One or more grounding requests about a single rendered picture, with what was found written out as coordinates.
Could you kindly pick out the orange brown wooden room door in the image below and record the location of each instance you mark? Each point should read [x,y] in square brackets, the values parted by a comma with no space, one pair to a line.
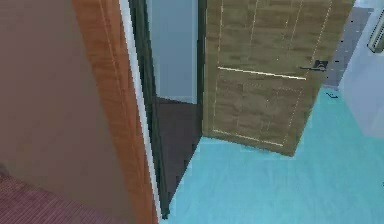
[113,100]

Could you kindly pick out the olive brown wooden room door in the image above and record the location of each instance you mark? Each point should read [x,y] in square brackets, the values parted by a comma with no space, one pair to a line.
[260,100]

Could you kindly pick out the grey framed wall fixture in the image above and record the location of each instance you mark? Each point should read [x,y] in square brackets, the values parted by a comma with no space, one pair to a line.
[378,35]

